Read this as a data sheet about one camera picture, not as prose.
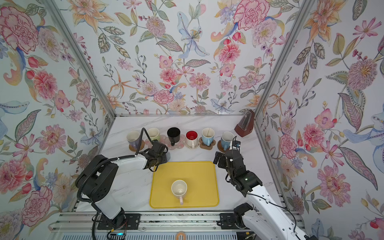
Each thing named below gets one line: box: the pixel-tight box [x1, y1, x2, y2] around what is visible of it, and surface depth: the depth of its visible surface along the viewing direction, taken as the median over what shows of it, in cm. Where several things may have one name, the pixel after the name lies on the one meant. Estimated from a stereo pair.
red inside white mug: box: [185, 129, 199, 149], surface depth 101 cm
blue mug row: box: [220, 131, 235, 151], surface depth 97 cm
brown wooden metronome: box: [234, 109, 255, 138], surface depth 105 cm
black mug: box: [167, 127, 181, 147], surface depth 100 cm
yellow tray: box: [149, 161, 220, 209], surface depth 85 cm
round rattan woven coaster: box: [129, 139, 145, 152], surface depth 103 cm
